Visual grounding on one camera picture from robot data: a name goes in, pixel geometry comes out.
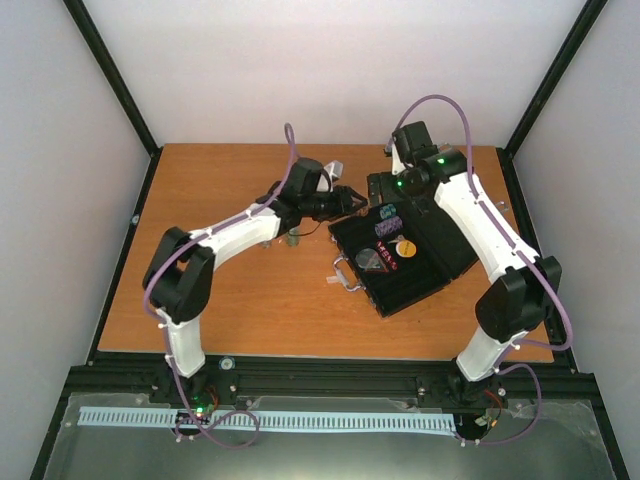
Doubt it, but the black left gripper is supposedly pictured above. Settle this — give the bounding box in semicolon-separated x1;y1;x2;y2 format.
302;186;368;224

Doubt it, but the green 20 chip stack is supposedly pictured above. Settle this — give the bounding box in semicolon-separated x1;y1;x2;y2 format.
286;232;300;247

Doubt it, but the blue chip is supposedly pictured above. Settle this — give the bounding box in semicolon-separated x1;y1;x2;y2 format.
379;204;397;220

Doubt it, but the white dealer button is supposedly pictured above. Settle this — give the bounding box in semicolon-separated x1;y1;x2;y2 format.
396;239;417;258

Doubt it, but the black poker set case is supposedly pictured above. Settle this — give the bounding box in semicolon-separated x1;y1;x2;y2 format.
328;171;478;317

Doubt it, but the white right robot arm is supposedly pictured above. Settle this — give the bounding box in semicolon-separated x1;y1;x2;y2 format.
387;121;566;382

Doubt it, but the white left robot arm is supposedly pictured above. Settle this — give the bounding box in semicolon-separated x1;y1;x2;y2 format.
143;157;368;403

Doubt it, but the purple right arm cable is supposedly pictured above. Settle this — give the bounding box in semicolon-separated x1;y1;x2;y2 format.
388;95;576;446

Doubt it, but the black aluminium frame rail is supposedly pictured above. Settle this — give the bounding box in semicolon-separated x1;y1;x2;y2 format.
60;360;601;411

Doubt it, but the white perforated cable strip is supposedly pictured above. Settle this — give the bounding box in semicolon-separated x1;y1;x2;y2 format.
77;406;455;436

